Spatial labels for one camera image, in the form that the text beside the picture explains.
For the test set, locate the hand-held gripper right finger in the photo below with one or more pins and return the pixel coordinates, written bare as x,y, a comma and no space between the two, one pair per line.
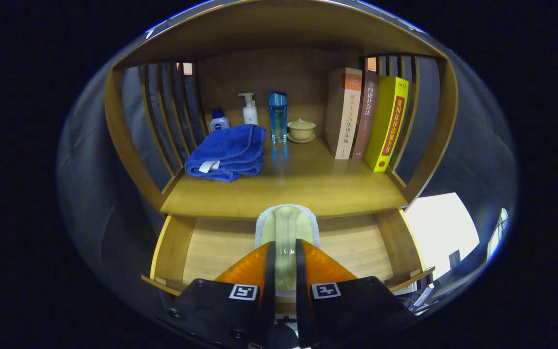
301,300

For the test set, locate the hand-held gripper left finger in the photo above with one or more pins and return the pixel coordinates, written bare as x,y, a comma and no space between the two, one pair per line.
270,300

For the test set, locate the black drawer knob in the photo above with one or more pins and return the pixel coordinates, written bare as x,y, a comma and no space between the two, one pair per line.
283,334

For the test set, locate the green brush white pad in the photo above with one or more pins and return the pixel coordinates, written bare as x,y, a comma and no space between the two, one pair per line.
286,228

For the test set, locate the wooden drawer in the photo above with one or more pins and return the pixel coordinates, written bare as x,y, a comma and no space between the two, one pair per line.
211,247

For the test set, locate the wooden countertop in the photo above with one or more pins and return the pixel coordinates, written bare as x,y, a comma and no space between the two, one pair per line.
317,184

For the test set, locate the wooden cabinet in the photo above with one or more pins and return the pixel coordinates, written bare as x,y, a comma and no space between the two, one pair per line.
269,24

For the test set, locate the blue folded towel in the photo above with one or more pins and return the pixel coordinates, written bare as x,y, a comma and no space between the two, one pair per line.
228,152

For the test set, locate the beige lidded teacup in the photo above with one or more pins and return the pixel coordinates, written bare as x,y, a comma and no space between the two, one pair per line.
301,131

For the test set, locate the blue glass bottle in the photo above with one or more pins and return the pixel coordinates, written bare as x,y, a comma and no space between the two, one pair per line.
278,116

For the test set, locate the small white blue-capped bottle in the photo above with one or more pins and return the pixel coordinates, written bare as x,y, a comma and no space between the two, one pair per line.
218,121

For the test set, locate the white pump bottle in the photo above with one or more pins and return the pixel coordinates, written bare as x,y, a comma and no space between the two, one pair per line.
250,111

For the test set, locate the beige book orange label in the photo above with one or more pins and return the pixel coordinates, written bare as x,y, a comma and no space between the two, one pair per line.
347,111

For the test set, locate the brown book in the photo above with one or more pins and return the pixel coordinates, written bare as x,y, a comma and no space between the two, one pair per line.
366,116

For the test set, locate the yellow book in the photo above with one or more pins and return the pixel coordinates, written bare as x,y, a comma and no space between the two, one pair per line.
388,123

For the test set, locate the black backdrop cloth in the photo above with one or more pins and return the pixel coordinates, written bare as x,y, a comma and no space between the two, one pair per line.
90,194

